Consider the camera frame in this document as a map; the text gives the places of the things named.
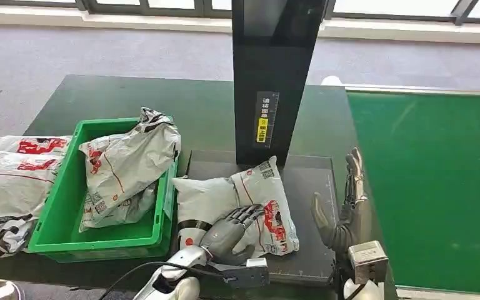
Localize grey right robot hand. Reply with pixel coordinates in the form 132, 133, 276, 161
310, 147, 373, 256

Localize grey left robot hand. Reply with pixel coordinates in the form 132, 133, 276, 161
199, 203, 266, 266

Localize white parcel bag QR labels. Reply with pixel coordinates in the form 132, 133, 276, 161
171, 156, 300, 259

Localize white parcel bag black stripes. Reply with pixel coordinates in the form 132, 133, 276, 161
78, 182, 158, 233

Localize white parcel bag red logo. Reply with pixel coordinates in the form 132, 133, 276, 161
78, 106, 182, 218

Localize black parcel scanner stand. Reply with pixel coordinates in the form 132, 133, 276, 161
177, 0, 340, 286

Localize green conveyor belt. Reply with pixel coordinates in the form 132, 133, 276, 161
346, 91, 480, 296

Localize black and yellow scanner sticker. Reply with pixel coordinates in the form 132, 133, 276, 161
254, 91, 281, 149

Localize green plastic crate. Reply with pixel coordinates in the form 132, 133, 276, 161
27, 117, 179, 264

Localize white parcel bag red line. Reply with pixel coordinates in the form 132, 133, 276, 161
0, 151, 65, 216

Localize white parcel bag black print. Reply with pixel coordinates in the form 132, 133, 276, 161
0, 201, 48, 257

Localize white parcel bag red print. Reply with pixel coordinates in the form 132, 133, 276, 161
0, 135, 73, 163

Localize white window sill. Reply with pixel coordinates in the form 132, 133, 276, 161
0, 6, 480, 46

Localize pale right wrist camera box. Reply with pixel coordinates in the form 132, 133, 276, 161
347, 241, 390, 286

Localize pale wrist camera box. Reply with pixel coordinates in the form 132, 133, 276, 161
209, 257, 270, 289
347, 241, 390, 286

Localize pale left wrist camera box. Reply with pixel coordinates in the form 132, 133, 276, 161
209, 257, 270, 289

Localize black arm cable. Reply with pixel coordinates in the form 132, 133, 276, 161
98, 261, 226, 300

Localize silver conveyor rail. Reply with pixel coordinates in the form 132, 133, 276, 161
344, 84, 480, 98

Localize dark window frame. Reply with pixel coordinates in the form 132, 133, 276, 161
0, 0, 480, 26

